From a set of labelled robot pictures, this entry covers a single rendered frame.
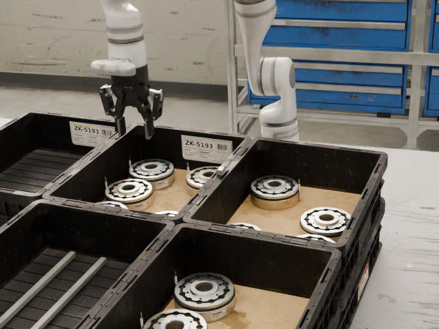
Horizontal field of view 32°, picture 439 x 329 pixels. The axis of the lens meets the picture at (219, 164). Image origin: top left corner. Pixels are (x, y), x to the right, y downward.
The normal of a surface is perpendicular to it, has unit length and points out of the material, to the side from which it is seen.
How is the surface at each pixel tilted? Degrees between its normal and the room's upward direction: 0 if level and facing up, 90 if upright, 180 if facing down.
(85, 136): 90
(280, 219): 0
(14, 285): 0
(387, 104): 90
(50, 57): 90
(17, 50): 90
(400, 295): 0
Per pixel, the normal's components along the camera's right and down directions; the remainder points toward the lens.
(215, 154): -0.37, 0.41
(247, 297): -0.04, -0.90
